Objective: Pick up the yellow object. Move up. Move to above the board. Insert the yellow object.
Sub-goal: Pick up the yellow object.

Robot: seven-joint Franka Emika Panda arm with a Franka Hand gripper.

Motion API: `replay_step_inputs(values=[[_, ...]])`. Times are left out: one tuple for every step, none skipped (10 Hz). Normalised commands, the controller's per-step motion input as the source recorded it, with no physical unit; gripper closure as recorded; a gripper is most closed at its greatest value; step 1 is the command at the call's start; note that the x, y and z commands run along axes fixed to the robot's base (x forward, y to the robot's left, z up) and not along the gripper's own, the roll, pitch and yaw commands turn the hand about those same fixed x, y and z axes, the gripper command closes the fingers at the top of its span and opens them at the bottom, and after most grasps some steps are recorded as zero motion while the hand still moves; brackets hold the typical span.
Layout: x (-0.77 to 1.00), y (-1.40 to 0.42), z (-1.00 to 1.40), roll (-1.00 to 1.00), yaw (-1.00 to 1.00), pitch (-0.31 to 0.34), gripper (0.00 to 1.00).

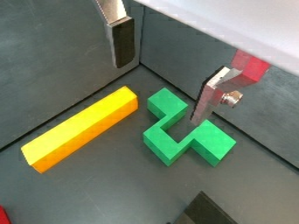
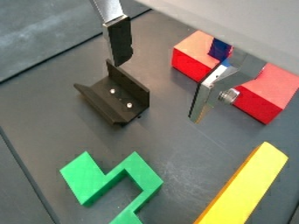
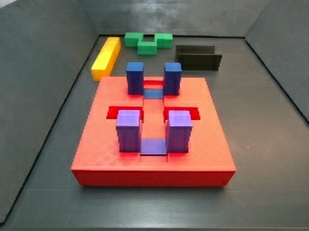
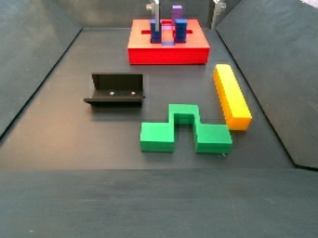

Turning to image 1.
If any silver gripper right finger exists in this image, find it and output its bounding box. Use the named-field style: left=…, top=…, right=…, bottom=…
left=191, top=66, right=255, bottom=126

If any silver black-tipped gripper left finger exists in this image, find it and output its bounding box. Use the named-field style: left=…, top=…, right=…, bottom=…
left=92, top=0, right=136, bottom=68

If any long yellow block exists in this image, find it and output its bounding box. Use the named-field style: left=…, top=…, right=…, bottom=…
left=22, top=86, right=138, bottom=173

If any red base board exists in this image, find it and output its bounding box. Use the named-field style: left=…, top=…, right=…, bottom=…
left=0, top=206, right=11, bottom=224

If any green zigzag block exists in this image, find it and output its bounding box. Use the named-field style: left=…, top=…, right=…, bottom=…
left=143, top=88, right=236, bottom=166

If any black stepped block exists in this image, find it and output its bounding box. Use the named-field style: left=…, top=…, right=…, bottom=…
left=174, top=192, right=238, bottom=224

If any white camera mount housing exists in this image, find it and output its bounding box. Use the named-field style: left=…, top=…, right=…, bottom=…
left=136, top=0, right=299, bottom=76

